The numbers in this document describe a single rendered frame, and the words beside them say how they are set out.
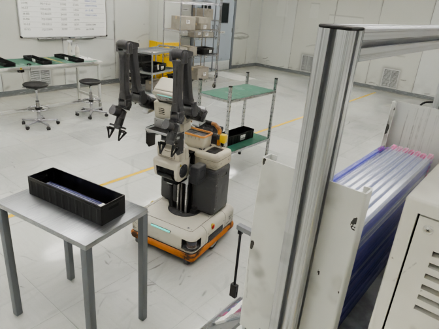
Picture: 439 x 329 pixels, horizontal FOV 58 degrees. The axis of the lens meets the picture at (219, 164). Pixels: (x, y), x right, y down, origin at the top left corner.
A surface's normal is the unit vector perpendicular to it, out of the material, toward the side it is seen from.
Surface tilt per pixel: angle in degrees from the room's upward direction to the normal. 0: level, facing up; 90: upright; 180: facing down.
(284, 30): 91
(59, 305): 0
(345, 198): 90
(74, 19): 90
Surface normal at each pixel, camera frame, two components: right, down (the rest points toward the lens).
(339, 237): -0.64, 0.25
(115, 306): 0.07, -0.92
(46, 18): 0.76, 0.30
